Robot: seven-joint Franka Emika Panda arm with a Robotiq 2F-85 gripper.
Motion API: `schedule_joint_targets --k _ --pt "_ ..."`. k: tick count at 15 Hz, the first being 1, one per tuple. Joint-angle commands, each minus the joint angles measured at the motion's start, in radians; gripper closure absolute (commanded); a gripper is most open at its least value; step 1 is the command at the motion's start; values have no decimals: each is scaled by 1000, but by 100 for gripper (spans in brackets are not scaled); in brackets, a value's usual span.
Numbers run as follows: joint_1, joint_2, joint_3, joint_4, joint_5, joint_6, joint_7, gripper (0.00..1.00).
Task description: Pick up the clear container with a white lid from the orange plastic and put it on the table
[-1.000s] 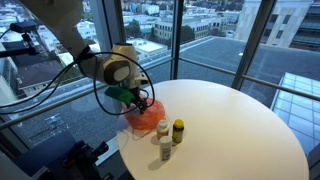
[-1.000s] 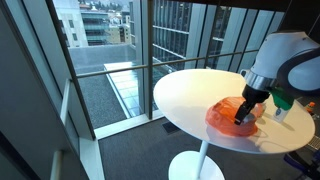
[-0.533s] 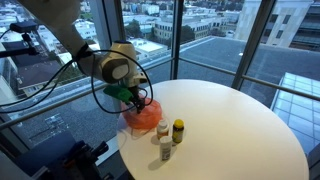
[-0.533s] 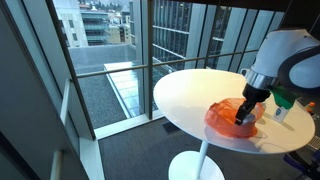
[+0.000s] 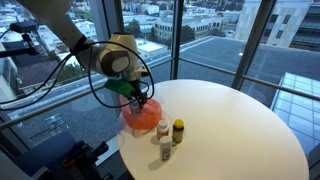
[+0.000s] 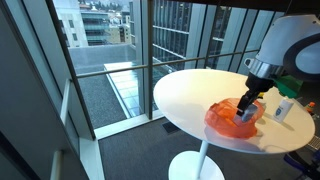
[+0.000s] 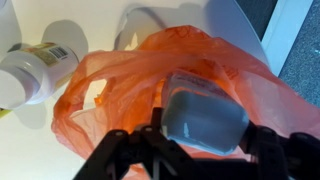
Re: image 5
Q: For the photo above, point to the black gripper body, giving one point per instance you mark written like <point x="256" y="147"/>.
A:
<point x="137" y="88"/>

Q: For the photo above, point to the white bottle with blue label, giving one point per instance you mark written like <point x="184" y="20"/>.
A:
<point x="165" y="148"/>

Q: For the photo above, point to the metal window handrail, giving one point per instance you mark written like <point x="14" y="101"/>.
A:
<point x="213" y="69"/>

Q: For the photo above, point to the orange translucent bowl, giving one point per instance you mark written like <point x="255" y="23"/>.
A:
<point x="148" y="116"/>

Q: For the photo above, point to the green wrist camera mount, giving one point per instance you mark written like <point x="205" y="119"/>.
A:
<point x="118" y="87"/>

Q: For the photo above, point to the dark bottle with yellow lid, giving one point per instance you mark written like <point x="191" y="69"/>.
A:
<point x="178" y="131"/>

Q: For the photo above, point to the black camera on stand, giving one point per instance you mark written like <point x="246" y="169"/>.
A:
<point x="23" y="28"/>

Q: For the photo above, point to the orange pill bottle white lid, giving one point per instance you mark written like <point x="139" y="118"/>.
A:
<point x="162" y="129"/>

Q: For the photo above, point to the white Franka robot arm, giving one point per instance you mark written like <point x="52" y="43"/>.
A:
<point x="113" y="60"/>

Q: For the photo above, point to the blue and black robot cart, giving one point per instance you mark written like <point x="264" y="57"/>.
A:
<point x="56" y="156"/>

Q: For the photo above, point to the white round pedestal table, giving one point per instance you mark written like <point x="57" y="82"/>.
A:
<point x="226" y="133"/>

